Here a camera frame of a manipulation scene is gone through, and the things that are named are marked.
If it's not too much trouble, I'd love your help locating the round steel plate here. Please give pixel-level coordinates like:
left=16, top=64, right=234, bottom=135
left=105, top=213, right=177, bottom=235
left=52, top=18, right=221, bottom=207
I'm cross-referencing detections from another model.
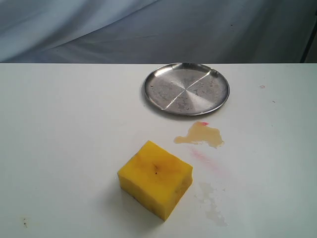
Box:
left=143, top=62, right=230, bottom=116

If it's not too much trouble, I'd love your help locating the grey backdrop cloth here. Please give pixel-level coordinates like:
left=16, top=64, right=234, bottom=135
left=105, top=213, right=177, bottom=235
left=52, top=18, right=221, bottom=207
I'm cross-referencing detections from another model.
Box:
left=0, top=0, right=317, bottom=63

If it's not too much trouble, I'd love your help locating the orange liquid spill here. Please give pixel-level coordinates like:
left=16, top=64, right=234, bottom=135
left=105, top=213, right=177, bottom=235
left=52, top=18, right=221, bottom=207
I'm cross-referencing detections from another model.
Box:
left=174, top=121, right=224, bottom=148

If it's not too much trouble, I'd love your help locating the yellow sponge block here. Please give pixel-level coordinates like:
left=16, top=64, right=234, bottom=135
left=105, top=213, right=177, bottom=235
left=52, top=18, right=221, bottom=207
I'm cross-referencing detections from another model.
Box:
left=117, top=141, right=193, bottom=221

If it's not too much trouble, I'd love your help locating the black stand pole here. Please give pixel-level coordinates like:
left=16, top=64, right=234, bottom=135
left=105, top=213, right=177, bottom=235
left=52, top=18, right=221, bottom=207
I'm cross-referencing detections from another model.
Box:
left=300, top=31, right=316, bottom=63

